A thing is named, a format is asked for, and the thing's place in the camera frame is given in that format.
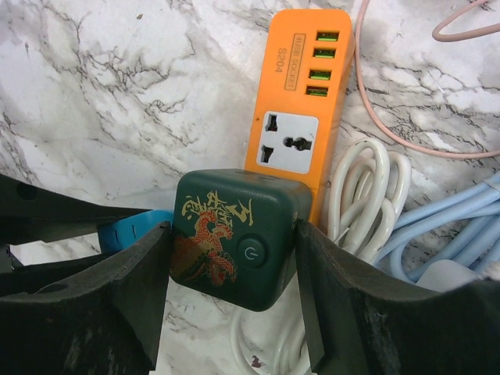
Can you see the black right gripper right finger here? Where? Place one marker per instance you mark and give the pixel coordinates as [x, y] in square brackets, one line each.
[359, 320]

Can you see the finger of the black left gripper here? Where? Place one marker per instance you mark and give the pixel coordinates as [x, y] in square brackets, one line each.
[30, 213]
[29, 279]

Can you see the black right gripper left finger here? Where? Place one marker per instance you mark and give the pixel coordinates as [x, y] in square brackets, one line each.
[106, 319]

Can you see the teal blue plug block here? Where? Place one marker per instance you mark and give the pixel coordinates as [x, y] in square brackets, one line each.
[120, 235]

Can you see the white green usb charger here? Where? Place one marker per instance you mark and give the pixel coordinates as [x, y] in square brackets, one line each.
[446, 275]

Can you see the dark green plug adapter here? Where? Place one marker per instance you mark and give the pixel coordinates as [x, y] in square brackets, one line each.
[234, 233]

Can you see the orange power strip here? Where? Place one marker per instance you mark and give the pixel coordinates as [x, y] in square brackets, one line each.
[305, 73]

